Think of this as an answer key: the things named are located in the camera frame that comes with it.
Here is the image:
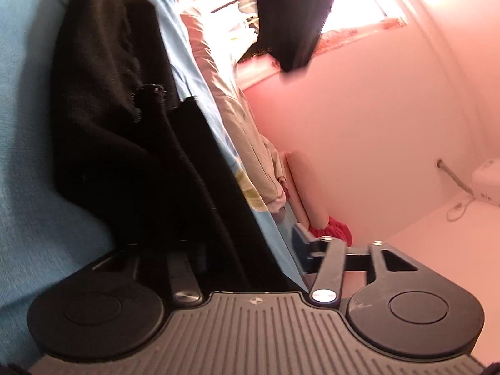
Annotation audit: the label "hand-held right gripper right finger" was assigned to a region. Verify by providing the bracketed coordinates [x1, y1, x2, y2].
[292, 223, 421, 308]

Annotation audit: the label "red patterned curtain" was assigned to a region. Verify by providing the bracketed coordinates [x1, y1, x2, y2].
[316, 17, 404, 57]

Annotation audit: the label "black knit pants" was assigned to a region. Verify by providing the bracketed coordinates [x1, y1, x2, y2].
[51, 0, 299, 293]

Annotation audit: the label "dark cloth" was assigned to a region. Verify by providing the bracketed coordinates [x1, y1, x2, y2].
[253, 0, 340, 73]

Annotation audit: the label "blue floral bed sheet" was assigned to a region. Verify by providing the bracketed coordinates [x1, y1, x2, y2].
[0, 0, 309, 364]

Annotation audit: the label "white cable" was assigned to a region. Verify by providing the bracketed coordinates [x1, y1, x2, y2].
[446, 196, 476, 222]

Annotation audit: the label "stack of red towels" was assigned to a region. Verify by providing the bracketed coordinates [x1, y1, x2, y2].
[308, 216, 353, 248]

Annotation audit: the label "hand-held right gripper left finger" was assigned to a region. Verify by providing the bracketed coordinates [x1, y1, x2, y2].
[92, 242, 208, 306]

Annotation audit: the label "grey wall pipe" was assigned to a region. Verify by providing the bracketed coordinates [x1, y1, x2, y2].
[437, 158, 471, 195]

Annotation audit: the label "white appliance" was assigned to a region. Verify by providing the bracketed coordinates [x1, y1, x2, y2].
[470, 158, 500, 204]

